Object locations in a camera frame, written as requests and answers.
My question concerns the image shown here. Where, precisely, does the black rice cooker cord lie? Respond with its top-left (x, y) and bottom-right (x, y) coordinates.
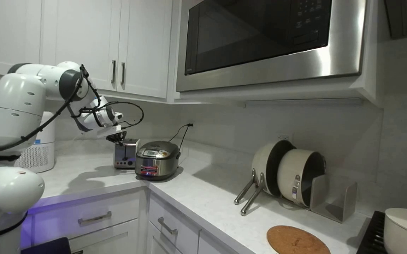
top-left (166, 123), bottom-right (195, 151)

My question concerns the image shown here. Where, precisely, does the round cork trivet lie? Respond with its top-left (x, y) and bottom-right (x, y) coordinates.
top-left (265, 224), bottom-right (332, 254)

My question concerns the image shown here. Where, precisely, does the metal upper cabinet handle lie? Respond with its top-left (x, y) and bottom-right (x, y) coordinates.
top-left (110, 59), bottom-right (118, 87)
top-left (118, 61), bottom-right (127, 89)

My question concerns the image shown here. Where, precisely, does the stainless steel microwave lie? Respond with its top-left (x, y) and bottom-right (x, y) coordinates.
top-left (175, 0), bottom-right (367, 93)

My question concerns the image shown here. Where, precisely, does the grey metal pan rack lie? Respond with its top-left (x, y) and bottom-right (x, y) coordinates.
top-left (306, 173), bottom-right (359, 223)

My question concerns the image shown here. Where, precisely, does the white upper cabinet door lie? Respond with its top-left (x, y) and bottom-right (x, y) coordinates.
top-left (39, 0), bottom-right (121, 94)
top-left (0, 0), bottom-right (42, 77)
top-left (117, 0), bottom-right (173, 100)

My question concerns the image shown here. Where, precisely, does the metal bar drawer handle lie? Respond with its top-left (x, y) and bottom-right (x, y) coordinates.
top-left (157, 216), bottom-right (179, 237)
top-left (76, 210), bottom-right (113, 227)

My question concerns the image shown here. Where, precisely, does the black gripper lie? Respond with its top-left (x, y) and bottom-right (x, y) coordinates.
top-left (104, 123), bottom-right (130, 145)

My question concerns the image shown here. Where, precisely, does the silver rice cooker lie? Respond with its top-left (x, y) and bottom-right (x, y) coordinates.
top-left (134, 140), bottom-right (182, 182)

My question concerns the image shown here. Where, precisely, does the white pot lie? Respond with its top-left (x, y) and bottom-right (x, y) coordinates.
top-left (383, 206), bottom-right (407, 254)

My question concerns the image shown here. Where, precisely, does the cream pan with metal handle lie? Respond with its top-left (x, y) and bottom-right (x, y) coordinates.
top-left (238, 148), bottom-right (328, 217)
top-left (233, 137), bottom-right (296, 206)

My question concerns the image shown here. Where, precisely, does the stainless steel toaster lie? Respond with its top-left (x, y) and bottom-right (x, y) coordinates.
top-left (113, 137), bottom-right (140, 171)

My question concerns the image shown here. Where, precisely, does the wide white drawer front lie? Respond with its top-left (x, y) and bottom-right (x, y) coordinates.
top-left (25, 189), bottom-right (144, 237)

